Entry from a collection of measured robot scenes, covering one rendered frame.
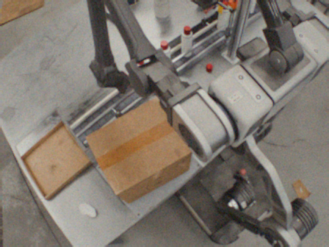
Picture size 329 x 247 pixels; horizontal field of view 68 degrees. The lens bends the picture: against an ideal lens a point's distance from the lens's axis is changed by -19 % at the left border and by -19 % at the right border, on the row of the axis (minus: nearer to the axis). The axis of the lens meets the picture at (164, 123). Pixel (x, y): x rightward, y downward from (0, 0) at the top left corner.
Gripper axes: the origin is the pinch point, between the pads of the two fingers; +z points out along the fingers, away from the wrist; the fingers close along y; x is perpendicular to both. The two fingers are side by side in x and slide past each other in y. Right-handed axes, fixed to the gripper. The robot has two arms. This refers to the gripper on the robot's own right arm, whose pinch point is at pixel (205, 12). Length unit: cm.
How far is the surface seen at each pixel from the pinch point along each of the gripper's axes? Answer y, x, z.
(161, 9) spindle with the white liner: 14.1, -18.3, 2.7
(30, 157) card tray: 114, -3, 19
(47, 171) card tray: 110, 9, 19
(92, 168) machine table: 90, 22, 19
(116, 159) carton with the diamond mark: 79, 36, -10
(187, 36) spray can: 21.1, 8.4, -2.8
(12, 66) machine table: 97, -65, 19
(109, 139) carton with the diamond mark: 76, 29, -10
